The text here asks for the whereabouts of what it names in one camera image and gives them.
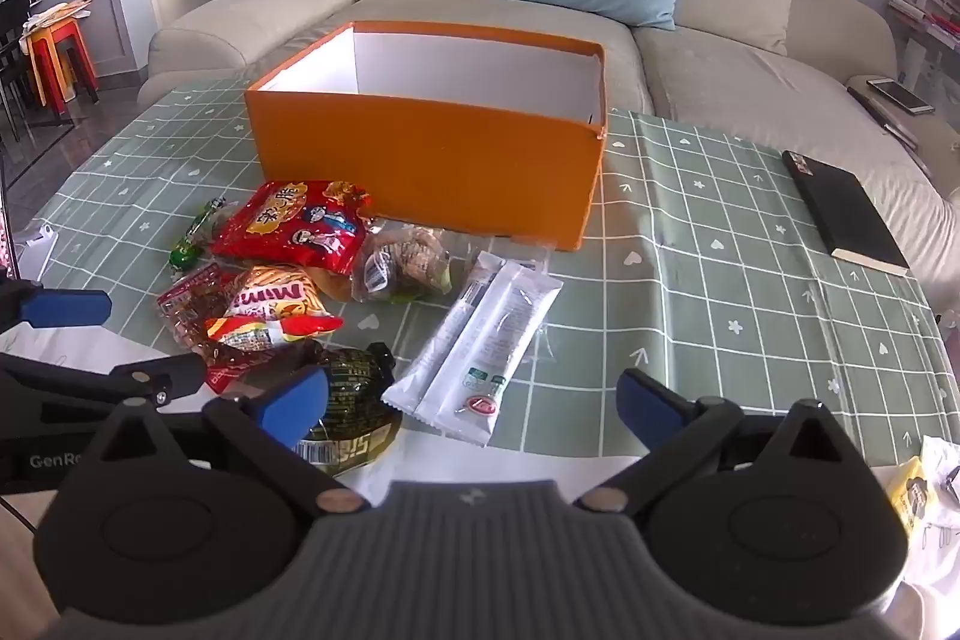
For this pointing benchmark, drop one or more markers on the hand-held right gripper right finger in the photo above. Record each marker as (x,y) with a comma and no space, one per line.
(643,400)

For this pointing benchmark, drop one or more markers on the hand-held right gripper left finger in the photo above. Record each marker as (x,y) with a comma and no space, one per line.
(294,404)

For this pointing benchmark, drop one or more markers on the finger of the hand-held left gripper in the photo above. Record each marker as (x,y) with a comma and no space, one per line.
(150,379)
(64,308)

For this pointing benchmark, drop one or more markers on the dark green gold packet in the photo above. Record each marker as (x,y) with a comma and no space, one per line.
(356,400)

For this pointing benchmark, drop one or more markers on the dark red snack packet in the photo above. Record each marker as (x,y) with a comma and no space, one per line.
(187,310)

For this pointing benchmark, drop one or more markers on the orange striped snack packet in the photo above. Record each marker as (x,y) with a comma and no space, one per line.
(274,306)

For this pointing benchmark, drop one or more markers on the green candy packet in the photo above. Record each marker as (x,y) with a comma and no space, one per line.
(196,231)

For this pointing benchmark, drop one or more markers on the white stick packet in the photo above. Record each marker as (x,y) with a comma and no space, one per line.
(499,347)
(450,329)

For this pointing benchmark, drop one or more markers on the red snack bag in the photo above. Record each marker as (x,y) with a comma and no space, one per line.
(289,227)

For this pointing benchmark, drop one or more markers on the clear brown snack packet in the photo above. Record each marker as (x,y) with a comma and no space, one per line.
(401,261)

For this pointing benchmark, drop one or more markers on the orange cardboard box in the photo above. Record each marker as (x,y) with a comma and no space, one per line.
(427,160)

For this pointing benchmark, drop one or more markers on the smartphone with lit screen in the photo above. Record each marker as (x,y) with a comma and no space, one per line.
(7,242)

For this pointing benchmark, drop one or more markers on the green checked tablecloth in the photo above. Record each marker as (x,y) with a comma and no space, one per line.
(712,310)

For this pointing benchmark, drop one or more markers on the red plastic stool stack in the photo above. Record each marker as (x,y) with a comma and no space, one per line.
(60,63)

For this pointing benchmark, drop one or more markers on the black chair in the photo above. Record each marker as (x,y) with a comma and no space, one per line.
(15,55)

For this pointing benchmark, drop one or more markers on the black notebook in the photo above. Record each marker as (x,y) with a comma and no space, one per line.
(847,212)

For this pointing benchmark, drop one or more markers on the white paper pile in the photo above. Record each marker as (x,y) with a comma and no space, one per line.
(60,14)

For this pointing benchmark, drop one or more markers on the white printed bag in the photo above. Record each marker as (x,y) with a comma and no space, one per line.
(930,505)

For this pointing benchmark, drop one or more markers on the beige sofa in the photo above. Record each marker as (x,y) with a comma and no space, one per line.
(720,85)

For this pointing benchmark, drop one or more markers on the black remote control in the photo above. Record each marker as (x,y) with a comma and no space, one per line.
(889,123)

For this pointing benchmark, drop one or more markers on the white-edged smartphone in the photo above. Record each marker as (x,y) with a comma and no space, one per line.
(900,95)

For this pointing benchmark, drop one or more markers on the white shelf rack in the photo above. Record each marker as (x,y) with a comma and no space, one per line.
(934,3)

